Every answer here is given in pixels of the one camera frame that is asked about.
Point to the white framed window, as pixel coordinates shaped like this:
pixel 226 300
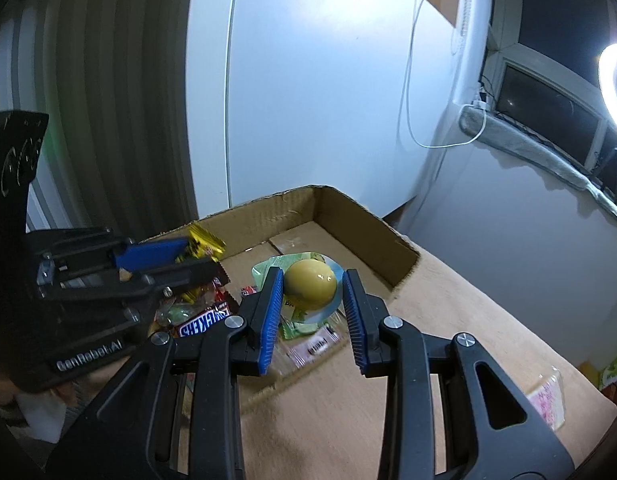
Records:
pixel 538 100

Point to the white and pink sachet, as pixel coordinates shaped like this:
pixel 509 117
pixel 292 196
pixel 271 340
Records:
pixel 316 347

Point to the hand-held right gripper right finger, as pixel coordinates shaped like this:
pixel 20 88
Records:
pixel 356 320

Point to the brown chocolate bar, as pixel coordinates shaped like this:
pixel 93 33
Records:
pixel 203 325

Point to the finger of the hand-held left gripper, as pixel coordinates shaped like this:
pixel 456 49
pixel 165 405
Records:
pixel 148 255
pixel 188 272

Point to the white corrugated pipe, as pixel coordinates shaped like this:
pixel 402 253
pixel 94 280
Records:
pixel 471 10

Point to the beige blanket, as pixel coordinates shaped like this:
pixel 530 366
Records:
pixel 463 335

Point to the yellow candy packet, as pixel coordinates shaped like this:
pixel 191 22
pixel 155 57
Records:
pixel 206 245

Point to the green printed box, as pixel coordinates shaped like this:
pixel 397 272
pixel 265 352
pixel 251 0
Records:
pixel 616 372

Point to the white wardrobe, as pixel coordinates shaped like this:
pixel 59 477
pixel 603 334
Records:
pixel 313 85

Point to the clear packet with pink print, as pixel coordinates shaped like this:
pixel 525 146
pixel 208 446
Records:
pixel 546 400

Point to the green candy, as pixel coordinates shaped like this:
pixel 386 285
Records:
pixel 173 312

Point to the yellow egg snack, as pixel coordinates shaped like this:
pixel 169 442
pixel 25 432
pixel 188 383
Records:
pixel 311 285

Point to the brown cardboard box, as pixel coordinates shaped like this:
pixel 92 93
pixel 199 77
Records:
pixel 358 230

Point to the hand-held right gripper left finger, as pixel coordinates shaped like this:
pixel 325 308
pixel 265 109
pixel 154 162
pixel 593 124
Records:
pixel 271 320

